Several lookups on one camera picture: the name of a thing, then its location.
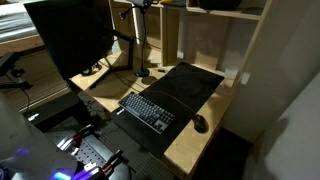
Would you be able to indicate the black desk mat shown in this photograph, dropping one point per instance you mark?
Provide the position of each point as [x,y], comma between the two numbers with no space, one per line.
[186,83]

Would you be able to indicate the grey mechanical keyboard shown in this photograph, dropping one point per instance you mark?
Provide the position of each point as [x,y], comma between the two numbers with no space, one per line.
[146,111]

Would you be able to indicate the white paper tag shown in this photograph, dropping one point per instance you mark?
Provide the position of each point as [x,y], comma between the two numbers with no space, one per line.
[245,78]

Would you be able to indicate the black box white label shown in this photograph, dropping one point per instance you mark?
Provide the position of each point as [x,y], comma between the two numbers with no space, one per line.
[50,108]

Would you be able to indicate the black gooseneck desk lamp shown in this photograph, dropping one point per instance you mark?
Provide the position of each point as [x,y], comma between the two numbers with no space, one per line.
[142,72]

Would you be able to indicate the light wooden shelf unit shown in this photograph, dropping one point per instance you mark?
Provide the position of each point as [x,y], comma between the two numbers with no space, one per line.
[170,36]

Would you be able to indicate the white striped bedding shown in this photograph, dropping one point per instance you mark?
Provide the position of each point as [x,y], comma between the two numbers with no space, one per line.
[16,20]

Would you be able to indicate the black camera tripod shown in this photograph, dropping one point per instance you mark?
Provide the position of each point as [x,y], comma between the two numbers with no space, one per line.
[13,71]

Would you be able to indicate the black computer monitor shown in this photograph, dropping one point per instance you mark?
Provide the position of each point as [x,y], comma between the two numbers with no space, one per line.
[73,36]

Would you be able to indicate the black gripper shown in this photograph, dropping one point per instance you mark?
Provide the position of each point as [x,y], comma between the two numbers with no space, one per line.
[140,2]

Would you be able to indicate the black red computer mouse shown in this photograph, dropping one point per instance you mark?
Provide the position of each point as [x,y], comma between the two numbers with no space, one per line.
[200,125]

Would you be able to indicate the red black clamp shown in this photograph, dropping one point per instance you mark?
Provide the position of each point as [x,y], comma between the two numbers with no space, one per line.
[106,165]
[78,136]

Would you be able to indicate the small black inline switch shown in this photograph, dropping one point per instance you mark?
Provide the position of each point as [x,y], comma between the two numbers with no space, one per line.
[161,70]

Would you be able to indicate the silver Franka robot arm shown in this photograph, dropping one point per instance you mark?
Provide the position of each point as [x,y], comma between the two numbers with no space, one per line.
[26,150]

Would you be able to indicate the black monitor stand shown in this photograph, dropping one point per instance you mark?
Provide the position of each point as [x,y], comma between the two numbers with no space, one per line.
[130,50]

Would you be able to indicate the round black object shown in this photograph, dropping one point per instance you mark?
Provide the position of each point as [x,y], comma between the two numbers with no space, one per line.
[90,70]

